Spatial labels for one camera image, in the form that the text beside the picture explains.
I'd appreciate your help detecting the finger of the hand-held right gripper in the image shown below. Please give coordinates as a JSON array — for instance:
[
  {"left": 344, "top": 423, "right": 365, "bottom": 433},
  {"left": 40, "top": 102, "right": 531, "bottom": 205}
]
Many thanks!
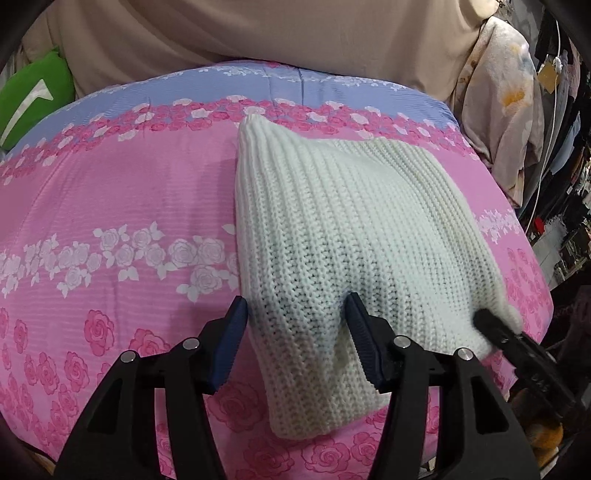
[{"left": 473, "top": 308, "right": 523, "bottom": 352}]

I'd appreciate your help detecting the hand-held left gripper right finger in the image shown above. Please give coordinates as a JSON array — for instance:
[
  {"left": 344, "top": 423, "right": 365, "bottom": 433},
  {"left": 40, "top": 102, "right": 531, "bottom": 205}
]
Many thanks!
[{"left": 345, "top": 292, "right": 542, "bottom": 480}]

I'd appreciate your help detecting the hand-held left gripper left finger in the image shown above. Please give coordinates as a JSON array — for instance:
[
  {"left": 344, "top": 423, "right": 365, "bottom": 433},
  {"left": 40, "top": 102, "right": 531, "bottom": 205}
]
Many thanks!
[{"left": 53, "top": 295, "right": 249, "bottom": 480}]

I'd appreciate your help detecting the red white black knit sweater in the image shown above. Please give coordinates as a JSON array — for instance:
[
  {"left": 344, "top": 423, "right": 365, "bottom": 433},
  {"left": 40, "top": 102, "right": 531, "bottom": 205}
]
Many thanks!
[{"left": 234, "top": 115, "right": 523, "bottom": 440}]

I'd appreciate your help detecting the person's right hand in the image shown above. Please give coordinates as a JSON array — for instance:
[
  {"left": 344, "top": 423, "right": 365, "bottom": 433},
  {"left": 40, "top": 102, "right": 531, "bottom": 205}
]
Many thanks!
[{"left": 525, "top": 414, "right": 565, "bottom": 468}]

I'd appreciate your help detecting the pink blue floral bedsheet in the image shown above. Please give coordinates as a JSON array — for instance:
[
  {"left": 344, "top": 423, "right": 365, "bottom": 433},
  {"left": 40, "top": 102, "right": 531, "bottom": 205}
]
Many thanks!
[{"left": 0, "top": 58, "right": 556, "bottom": 480}]

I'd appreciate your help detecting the cream floral hanging cloth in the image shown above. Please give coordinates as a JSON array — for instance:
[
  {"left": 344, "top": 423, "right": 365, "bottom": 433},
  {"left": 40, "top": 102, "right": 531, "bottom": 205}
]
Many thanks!
[{"left": 454, "top": 16, "right": 546, "bottom": 209}]

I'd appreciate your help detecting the beige blanket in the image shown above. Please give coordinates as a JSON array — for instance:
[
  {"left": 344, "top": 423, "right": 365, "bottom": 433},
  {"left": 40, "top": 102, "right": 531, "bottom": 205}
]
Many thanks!
[{"left": 21, "top": 0, "right": 491, "bottom": 103}]

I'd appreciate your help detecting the green pillow with white mark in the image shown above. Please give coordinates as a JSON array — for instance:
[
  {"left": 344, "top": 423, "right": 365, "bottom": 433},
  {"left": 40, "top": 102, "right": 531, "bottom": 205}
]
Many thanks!
[{"left": 0, "top": 47, "right": 77, "bottom": 154}]

